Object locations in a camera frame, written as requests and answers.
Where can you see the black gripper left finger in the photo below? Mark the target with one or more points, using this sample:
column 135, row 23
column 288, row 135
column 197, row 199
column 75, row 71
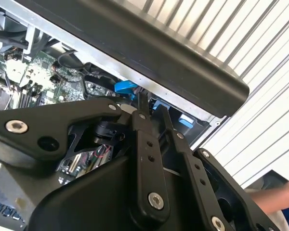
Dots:
column 50, row 120

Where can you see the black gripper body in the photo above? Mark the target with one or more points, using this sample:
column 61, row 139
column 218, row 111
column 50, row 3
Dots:
column 98, row 199

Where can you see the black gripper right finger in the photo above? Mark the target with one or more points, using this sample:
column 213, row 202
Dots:
column 197, row 168

